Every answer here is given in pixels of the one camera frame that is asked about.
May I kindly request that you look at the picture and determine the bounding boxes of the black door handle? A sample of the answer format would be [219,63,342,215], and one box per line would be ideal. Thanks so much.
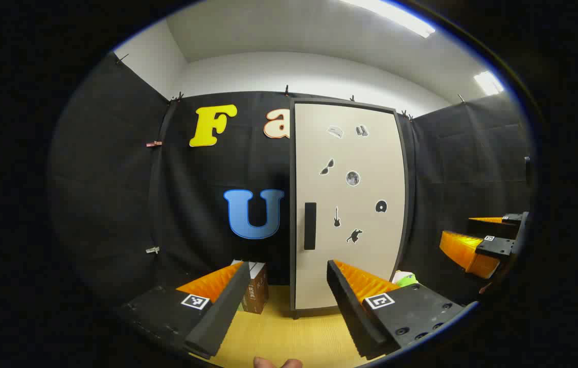
[304,202,317,251]

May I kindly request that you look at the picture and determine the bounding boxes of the green white plush toy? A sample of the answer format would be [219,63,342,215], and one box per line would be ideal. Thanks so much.
[392,271,418,288]

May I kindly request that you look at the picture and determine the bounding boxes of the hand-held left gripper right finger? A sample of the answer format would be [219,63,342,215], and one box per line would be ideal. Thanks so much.
[326,259,467,360]

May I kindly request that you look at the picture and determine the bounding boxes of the beige cabinet door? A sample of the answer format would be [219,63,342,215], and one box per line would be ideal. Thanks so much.
[294,102,409,311]

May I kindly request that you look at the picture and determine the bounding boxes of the black backdrop cloth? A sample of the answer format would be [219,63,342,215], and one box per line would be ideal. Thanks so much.
[49,51,533,308]

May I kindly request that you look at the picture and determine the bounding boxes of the grey cabinet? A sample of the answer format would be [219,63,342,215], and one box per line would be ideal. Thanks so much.
[288,97,412,320]

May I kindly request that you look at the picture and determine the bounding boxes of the ceiling light panel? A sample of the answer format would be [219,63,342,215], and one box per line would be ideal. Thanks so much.
[474,71,504,96]

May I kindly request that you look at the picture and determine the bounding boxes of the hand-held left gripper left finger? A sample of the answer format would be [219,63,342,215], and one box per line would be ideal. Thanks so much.
[114,261,251,359]

